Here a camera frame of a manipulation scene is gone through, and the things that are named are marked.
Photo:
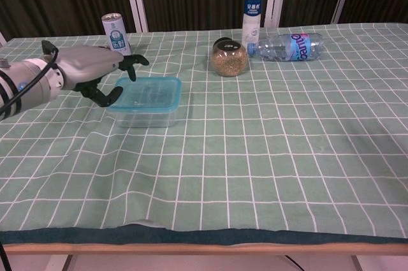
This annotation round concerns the round glass jar of grains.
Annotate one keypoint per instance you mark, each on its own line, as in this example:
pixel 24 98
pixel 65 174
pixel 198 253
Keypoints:
pixel 229 60

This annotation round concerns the dark blue under cloth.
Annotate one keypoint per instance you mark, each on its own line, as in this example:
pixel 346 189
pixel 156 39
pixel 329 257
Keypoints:
pixel 204 237

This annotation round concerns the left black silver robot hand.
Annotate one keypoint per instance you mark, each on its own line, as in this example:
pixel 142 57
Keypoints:
pixel 86 65

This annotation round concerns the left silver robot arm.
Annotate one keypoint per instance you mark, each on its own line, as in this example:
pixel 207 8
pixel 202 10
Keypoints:
pixel 28 86

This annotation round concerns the clear plastic water bottle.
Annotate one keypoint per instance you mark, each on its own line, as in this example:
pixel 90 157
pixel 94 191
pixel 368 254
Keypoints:
pixel 280 48

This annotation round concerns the white spray bottle blue cap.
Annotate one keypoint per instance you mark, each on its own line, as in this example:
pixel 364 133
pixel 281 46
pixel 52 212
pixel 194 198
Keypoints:
pixel 252 25

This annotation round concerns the green white checked tablecloth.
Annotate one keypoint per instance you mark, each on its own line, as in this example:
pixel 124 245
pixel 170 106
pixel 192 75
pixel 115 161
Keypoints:
pixel 255 140

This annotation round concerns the wooden table frame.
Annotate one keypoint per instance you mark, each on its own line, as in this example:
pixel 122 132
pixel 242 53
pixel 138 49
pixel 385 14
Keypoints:
pixel 204 249

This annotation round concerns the blue translucent square lid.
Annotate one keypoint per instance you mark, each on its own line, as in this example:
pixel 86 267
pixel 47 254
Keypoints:
pixel 153 95

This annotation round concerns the clear square container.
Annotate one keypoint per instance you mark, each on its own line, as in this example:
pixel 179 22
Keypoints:
pixel 143 119

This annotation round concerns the white drink can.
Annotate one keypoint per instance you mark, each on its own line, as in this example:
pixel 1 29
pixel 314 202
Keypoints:
pixel 114 33

